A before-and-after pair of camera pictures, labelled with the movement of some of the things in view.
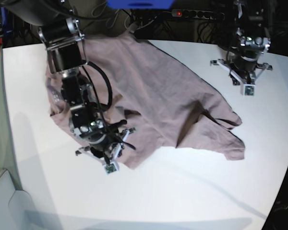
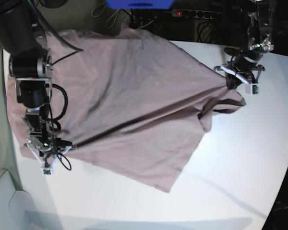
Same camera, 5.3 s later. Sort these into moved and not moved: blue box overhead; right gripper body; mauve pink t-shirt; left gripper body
Moved: mauve pink t-shirt; left gripper body
Not moved: blue box overhead; right gripper body
